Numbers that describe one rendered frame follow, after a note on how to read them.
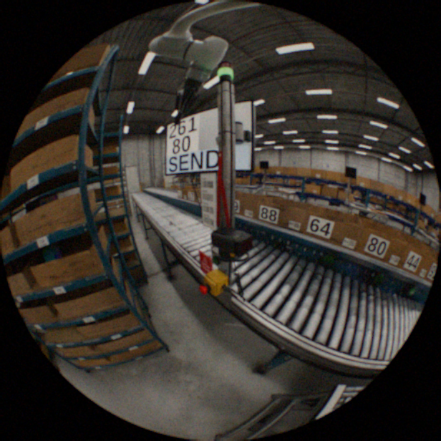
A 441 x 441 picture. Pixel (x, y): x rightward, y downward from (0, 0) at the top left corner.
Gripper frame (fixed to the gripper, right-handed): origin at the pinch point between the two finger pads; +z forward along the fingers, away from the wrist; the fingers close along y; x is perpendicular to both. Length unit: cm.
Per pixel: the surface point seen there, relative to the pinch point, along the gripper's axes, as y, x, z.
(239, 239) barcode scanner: -29, -52, -2
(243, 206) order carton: 37, -58, 46
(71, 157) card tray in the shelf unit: -47.9, 3.1, 2.7
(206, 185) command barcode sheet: -16.6, -34.8, 4.6
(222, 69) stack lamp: -4.1, -12.2, -28.2
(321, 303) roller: -23, -104, -2
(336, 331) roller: -36, -107, -11
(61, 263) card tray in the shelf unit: -74, -14, 24
